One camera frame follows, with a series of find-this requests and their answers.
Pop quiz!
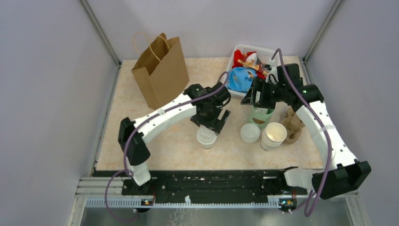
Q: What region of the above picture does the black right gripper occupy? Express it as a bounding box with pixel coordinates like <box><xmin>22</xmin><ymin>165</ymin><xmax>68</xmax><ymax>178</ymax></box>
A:
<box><xmin>241</xmin><ymin>77</ymin><xmax>287</xmax><ymax>109</ymax></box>

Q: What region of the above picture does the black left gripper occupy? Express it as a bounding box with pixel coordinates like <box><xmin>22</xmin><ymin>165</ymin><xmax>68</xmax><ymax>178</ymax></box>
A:
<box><xmin>190</xmin><ymin>103</ymin><xmax>229</xmax><ymax>135</ymax></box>

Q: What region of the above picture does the white cup lid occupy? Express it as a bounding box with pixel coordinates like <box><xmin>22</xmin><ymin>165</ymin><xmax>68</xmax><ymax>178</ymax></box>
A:
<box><xmin>196</xmin><ymin>126</ymin><xmax>217</xmax><ymax>141</ymax></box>

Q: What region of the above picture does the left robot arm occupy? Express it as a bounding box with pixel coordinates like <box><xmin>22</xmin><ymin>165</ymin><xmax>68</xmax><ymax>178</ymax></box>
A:
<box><xmin>118</xmin><ymin>82</ymin><xmax>231</xmax><ymax>195</ymax></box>

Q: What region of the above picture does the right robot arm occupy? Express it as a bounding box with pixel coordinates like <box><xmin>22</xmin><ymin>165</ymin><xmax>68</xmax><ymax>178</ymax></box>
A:
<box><xmin>241</xmin><ymin>64</ymin><xmax>371</xmax><ymax>200</ymax></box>

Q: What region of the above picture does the blue snack packet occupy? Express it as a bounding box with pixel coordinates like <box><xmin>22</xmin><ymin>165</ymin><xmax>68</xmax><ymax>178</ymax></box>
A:
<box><xmin>227</xmin><ymin>67</ymin><xmax>257</xmax><ymax>93</ymax></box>

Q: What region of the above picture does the green straw holder cup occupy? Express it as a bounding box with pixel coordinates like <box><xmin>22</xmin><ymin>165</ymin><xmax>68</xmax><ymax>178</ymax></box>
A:
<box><xmin>247</xmin><ymin>106</ymin><xmax>274</xmax><ymax>130</ymax></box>

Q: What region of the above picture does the stack of white lids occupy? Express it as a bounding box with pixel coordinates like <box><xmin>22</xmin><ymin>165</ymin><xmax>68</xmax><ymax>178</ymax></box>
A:
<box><xmin>240</xmin><ymin>123</ymin><xmax>261</xmax><ymax>144</ymax></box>

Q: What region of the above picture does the red snack packet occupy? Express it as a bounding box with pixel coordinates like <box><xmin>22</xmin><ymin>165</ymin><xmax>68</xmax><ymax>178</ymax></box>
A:
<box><xmin>232</xmin><ymin>49</ymin><xmax>270</xmax><ymax>79</ymax></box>

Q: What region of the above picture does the stack of paper cups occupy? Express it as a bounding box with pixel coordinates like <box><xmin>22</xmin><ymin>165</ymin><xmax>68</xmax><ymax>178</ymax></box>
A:
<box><xmin>261</xmin><ymin>122</ymin><xmax>287</xmax><ymax>151</ymax></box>

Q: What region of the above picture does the white plastic basket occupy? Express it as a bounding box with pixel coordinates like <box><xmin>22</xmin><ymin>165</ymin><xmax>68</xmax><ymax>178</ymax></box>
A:
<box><xmin>226</xmin><ymin>44</ymin><xmax>280</xmax><ymax>99</ymax></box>

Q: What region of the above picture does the brown cardboard cup carrier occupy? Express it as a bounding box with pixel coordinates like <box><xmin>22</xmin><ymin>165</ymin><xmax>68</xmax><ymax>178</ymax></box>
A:
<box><xmin>280</xmin><ymin>107</ymin><xmax>305</xmax><ymax>145</ymax></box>

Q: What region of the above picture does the brown paper bag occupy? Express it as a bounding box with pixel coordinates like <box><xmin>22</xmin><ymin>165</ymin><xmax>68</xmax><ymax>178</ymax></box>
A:
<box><xmin>131</xmin><ymin>32</ymin><xmax>190</xmax><ymax>110</ymax></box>

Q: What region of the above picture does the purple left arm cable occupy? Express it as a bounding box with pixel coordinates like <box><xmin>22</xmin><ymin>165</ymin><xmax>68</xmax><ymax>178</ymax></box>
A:
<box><xmin>104</xmin><ymin>72</ymin><xmax>230</xmax><ymax>224</ymax></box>

